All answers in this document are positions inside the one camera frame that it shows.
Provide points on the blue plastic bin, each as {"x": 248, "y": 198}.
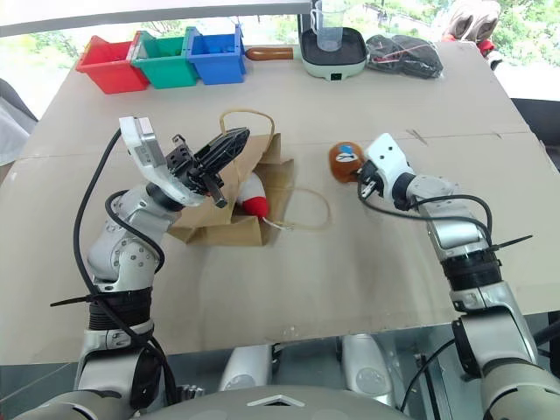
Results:
{"x": 219, "y": 63}

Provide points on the red plastic bin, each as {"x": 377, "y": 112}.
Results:
{"x": 109, "y": 65}

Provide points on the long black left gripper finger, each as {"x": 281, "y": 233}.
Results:
{"x": 225, "y": 146}

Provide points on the brown round plush toy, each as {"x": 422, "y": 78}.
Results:
{"x": 343, "y": 162}

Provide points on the clear plastic measuring cup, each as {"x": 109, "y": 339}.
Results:
{"x": 329, "y": 24}

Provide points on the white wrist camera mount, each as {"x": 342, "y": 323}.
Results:
{"x": 389, "y": 162}
{"x": 146, "y": 151}

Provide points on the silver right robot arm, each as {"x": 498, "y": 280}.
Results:
{"x": 459, "y": 236}

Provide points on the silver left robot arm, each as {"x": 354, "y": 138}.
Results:
{"x": 127, "y": 262}

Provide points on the short-looking black left gripper finger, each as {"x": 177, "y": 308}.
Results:
{"x": 215, "y": 190}

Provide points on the brown paper bag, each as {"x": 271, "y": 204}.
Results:
{"x": 271, "y": 179}

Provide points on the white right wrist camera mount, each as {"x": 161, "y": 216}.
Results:
{"x": 389, "y": 162}

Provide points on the black items in plastic bag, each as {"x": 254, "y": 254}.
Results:
{"x": 404, "y": 54}

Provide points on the small red object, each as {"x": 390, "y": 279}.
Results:
{"x": 486, "y": 46}

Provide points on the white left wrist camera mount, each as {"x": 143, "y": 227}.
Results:
{"x": 146, "y": 151}

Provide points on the brown sausage-shaped object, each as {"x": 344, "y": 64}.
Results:
{"x": 269, "y": 53}

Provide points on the light green electric grill pan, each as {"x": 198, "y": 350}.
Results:
{"x": 334, "y": 61}

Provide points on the red and white plush toy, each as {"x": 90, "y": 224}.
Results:
{"x": 254, "y": 197}

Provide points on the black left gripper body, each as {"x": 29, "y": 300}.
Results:
{"x": 180, "y": 159}

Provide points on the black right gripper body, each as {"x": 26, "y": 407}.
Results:
{"x": 371, "y": 181}

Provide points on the beige and brown plush toy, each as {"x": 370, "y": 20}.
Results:
{"x": 470, "y": 19}

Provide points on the silver left robot leg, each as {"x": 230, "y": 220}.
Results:
{"x": 242, "y": 369}

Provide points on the silver right robot leg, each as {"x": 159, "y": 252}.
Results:
{"x": 365, "y": 367}

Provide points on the grey robot torso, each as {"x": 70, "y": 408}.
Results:
{"x": 280, "y": 404}

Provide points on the dark chair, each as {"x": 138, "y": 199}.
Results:
{"x": 15, "y": 118}

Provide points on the green plastic bin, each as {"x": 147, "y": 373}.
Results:
{"x": 168, "y": 67}

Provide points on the silver robot leg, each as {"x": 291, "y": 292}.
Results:
{"x": 242, "y": 369}
{"x": 365, "y": 367}

